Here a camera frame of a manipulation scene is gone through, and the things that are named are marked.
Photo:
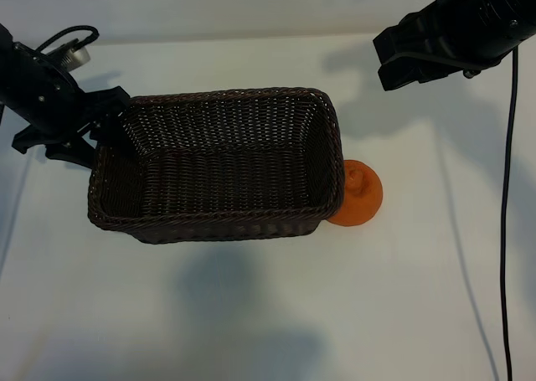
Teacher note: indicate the dark brown wicker basket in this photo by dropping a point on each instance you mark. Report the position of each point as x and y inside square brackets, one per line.
[226, 180]

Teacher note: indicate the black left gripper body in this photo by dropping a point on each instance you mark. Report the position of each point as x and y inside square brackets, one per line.
[37, 92]

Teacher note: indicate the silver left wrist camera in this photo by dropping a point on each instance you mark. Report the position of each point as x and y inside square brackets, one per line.
[73, 56]

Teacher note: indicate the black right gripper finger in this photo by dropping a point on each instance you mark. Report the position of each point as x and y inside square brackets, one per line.
[402, 39]
[404, 73]

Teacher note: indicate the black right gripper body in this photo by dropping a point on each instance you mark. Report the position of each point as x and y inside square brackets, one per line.
[481, 29]

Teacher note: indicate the orange fruit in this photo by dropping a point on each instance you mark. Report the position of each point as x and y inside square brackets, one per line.
[364, 201]

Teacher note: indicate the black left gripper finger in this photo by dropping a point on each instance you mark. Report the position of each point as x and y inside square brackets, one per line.
[73, 150]
[106, 100]

